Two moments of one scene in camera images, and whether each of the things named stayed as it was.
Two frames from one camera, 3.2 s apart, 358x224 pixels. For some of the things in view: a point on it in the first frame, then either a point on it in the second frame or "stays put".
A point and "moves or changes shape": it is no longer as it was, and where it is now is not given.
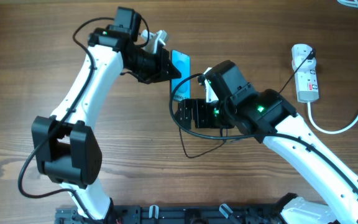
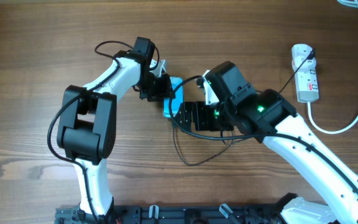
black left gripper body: (151, 66) → (153, 88)
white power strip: (306, 82) stays put
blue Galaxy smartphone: (182, 61) moves or changes shape
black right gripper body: (207, 114) stays put
